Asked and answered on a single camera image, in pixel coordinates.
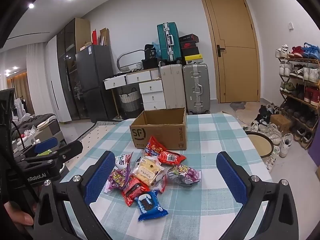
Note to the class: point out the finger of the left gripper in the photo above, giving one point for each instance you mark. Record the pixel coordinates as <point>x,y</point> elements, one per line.
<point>65,153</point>
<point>46,145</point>

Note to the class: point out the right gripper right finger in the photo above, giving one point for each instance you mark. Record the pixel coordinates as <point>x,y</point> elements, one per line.
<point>280,217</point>

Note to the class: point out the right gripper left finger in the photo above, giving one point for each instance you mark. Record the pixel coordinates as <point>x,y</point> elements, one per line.
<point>51,218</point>

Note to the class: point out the white red snack bag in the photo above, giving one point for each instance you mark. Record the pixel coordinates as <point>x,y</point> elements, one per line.
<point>123,161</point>

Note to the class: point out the purple snack bag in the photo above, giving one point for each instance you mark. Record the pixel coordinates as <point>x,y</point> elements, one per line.
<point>117,179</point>
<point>184,175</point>

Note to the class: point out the red chocolate biscuit pack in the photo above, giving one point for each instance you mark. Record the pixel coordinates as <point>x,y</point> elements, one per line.
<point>134,188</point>

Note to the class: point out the yellow cake pack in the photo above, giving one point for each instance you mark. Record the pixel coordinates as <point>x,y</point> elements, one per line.
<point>151,173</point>

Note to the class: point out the red triangular crisps bag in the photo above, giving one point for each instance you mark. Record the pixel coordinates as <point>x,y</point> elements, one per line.
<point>154,148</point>

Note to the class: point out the blue oreo pack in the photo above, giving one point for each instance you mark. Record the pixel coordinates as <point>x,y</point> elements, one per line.
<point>149,206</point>

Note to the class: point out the red black snack pack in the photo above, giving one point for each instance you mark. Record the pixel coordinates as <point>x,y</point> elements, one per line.
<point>171,158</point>

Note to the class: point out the person's left hand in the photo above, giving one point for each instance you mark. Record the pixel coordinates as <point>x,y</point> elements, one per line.
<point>19,218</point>

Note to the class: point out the patterned floor rug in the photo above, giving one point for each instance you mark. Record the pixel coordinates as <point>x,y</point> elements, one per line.
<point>87,133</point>

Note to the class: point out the woven laundry basket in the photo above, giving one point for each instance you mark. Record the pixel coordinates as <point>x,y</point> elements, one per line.
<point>131,101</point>

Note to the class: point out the black refrigerator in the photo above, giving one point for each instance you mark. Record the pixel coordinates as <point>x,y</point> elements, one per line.
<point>94,66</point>

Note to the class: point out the white drawer desk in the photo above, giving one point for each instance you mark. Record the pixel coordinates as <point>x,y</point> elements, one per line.
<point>150,86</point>

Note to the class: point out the SF cardboard box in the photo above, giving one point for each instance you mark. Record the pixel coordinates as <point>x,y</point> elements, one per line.
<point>167,126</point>

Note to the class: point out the small cardboard box on floor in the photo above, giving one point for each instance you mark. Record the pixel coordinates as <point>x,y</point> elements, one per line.
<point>283,123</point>

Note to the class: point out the dark glass cabinet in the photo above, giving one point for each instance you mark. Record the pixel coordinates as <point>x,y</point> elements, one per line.
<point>69,40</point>

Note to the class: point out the beige suitcase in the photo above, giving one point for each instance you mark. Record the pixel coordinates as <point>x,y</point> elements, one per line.
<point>173,86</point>

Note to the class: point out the silver suitcase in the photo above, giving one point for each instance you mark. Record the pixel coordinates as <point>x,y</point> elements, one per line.
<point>197,88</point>

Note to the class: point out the teal suitcase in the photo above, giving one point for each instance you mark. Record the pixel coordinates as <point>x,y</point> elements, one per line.
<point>169,42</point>

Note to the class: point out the stacked shoe boxes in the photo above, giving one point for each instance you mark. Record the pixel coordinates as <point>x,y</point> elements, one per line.
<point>189,49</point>

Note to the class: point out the wooden shoe rack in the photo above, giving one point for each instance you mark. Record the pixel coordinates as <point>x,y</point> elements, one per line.
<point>300,91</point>

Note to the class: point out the wooden door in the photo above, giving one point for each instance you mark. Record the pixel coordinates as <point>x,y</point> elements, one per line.
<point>235,50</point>

